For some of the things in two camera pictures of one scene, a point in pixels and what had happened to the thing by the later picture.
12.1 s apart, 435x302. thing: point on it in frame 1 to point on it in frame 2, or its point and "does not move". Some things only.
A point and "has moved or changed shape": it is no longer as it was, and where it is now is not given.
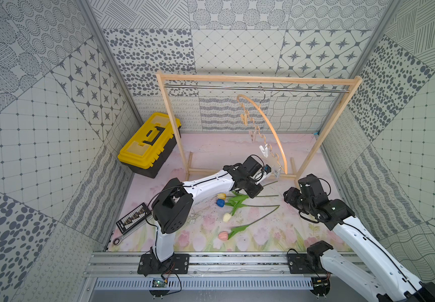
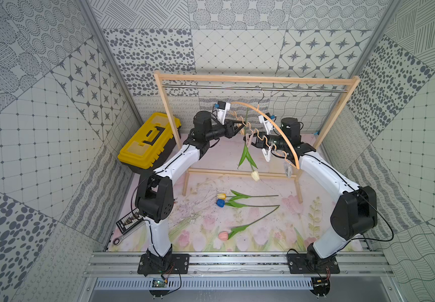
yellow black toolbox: x=146 y=152 does not move
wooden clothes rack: x=243 y=77 does not move
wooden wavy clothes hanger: x=251 y=119 has moved or changed shape
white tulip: x=226 y=217 to x=247 y=155
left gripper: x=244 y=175 to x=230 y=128
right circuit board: x=321 y=285 does not move
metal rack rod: x=256 y=88 does not move
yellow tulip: x=236 y=197 does not move
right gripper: x=290 y=198 to x=261 y=139
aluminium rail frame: x=108 y=264 does not move
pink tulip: x=225 y=235 does not move
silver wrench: x=117 y=240 does not move
